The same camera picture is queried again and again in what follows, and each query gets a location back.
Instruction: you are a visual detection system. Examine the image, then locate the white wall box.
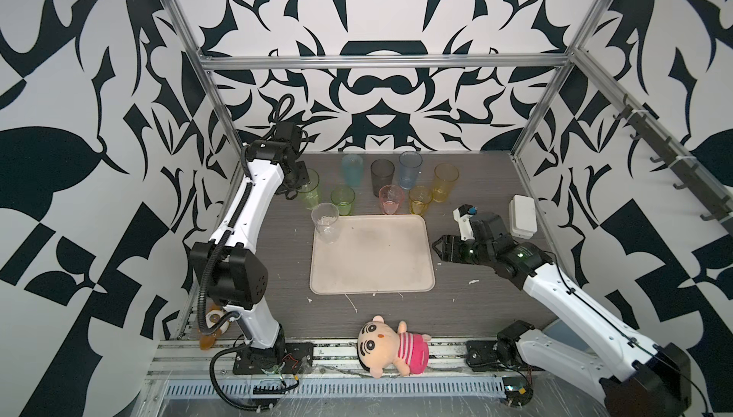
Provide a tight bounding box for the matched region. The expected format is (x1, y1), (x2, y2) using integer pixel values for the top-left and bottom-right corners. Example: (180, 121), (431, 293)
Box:
(509, 195), (538, 239)

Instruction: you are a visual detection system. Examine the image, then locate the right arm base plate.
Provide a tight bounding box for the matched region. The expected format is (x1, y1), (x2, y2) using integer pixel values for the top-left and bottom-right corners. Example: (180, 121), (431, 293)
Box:
(465, 340), (517, 372)

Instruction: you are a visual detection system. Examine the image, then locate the clear plastic cup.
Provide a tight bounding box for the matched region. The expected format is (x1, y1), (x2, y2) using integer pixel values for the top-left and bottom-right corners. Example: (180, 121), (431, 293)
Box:
(311, 203), (341, 243)

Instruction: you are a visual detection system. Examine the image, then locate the teal plastic cup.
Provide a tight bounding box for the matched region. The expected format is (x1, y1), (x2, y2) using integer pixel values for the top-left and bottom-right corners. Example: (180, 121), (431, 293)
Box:
(341, 154), (364, 188)

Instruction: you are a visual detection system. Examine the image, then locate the short yellow plastic cup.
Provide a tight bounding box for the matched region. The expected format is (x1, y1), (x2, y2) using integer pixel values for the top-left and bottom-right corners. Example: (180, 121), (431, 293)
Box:
(408, 185), (433, 216)

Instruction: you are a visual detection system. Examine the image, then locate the tall green plastic cup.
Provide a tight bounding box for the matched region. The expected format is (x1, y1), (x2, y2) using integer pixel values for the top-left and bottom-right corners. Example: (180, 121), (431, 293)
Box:
(297, 169), (321, 211)

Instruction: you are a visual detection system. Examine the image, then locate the short green plastic cup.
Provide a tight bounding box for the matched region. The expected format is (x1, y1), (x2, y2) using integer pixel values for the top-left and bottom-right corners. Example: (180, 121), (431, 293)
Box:
(330, 185), (356, 217)

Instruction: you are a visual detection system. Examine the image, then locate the tall yellow plastic cup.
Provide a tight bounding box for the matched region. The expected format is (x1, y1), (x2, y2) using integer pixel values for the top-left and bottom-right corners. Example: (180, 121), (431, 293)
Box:
(431, 163), (460, 203)

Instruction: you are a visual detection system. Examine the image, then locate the cartoon boy plush doll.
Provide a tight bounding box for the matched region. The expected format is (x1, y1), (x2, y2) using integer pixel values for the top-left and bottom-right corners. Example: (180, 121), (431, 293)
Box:
(356, 315), (431, 379)

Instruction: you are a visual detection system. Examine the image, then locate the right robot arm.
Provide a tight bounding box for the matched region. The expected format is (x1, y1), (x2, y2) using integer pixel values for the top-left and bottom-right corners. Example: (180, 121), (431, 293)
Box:
(431, 206), (693, 416)

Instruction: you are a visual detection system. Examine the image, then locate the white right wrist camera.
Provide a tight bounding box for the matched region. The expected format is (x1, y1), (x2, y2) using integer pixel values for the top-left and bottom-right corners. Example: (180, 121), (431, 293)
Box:
(452, 204), (477, 241)

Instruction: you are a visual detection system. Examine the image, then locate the beige plastic tray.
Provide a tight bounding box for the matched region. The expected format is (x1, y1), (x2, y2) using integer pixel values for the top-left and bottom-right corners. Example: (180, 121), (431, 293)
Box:
(309, 215), (435, 296)

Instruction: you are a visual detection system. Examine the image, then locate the wall hook rail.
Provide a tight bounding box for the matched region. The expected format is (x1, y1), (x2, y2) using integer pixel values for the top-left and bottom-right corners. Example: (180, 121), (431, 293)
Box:
(612, 93), (733, 223)

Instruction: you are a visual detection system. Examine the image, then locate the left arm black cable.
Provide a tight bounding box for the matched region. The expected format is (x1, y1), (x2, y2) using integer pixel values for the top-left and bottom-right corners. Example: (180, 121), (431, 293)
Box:
(207, 343), (302, 412)

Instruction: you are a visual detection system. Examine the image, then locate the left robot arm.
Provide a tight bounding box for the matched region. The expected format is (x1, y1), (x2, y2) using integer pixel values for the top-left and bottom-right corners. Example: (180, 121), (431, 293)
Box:
(189, 122), (309, 361)

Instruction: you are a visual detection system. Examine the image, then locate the dark grey plastic cup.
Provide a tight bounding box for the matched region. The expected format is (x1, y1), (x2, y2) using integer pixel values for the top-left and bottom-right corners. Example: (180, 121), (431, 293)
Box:
(370, 158), (395, 197)

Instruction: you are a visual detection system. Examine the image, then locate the white slotted cable duct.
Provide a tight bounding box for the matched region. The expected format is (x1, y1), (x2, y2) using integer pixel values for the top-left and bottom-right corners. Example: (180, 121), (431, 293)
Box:
(164, 376), (506, 400)

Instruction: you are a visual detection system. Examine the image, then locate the brown white plush keychain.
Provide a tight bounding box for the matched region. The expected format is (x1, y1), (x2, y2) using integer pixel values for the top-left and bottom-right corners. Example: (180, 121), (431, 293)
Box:
(199, 304), (224, 350)

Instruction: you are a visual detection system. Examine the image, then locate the pink plastic cup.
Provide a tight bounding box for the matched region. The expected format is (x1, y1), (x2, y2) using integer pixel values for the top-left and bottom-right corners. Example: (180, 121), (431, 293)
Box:
(378, 185), (405, 215)

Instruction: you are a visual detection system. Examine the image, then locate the tall blue plastic cup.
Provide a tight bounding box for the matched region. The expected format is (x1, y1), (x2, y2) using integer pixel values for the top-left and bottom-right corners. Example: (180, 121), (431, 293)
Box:
(398, 151), (423, 190)

